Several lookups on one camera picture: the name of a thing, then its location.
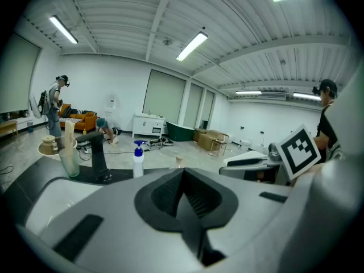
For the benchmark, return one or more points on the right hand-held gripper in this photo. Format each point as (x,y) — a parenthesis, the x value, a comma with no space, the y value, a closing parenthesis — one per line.
(298,152)

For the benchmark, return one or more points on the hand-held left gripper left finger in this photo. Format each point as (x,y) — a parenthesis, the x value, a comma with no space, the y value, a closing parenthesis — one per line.
(119,237)

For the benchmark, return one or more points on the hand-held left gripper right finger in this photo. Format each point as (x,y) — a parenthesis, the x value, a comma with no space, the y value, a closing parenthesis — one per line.
(256,223)

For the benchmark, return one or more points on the white spray bottle blue top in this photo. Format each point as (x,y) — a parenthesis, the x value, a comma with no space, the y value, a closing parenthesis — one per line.
(138,163)

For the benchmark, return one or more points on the white sink basin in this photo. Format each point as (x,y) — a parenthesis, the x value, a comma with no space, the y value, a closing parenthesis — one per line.
(59,200)

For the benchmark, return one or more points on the metal cup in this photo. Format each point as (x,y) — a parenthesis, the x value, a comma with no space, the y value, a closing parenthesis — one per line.
(273,152)

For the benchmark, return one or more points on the cardboard box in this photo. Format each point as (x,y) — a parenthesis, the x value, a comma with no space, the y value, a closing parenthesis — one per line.
(206,139)

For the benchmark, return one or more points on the dark green bathtub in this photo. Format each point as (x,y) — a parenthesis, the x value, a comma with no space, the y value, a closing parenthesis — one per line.
(180,132)

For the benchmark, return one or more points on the grey window blind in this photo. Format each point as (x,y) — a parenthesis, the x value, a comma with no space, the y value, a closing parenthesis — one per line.
(17,75)
(193,105)
(163,95)
(207,107)

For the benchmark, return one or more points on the pile of shoes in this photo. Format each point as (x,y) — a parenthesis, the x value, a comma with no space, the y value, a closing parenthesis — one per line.
(160,142)

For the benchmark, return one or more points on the white air conditioner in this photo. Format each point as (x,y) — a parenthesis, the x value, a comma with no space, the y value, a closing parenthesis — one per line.
(271,96)

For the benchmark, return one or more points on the clear glass cup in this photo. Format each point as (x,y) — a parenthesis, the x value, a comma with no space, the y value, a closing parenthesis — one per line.
(69,162)

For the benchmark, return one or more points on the white vanity cabinet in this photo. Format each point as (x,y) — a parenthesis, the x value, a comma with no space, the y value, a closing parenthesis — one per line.
(145,125)

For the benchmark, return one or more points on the cream cloth roll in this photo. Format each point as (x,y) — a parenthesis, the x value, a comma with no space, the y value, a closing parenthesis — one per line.
(69,135)

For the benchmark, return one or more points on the round wooden tray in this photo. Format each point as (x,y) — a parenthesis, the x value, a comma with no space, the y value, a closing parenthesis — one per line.
(47,149)

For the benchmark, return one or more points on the orange sofa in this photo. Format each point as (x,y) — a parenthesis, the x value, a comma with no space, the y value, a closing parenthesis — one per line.
(85,119)

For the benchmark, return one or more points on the blue waste bin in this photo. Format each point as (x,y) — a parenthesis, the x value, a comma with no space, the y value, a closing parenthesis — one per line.
(30,127)

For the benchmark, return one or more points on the low wooden table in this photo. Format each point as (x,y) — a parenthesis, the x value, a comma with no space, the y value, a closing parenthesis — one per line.
(8,125)

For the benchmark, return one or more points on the wooden frame chair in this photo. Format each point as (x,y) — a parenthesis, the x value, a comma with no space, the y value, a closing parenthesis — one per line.
(220,144)

